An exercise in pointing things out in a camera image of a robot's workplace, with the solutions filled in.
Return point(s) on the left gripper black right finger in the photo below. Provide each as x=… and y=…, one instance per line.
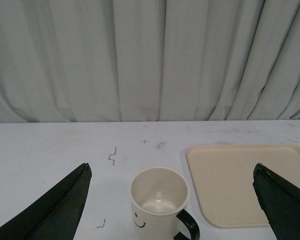
x=280, y=201

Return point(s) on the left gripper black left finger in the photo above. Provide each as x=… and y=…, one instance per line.
x=56, y=214

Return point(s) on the cream smiley mug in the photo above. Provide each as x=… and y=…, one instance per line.
x=158, y=197

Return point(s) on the beige rectangular plastic tray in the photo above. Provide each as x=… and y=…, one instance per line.
x=223, y=180

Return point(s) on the grey-white pleated curtain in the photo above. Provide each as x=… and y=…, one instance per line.
x=149, y=60

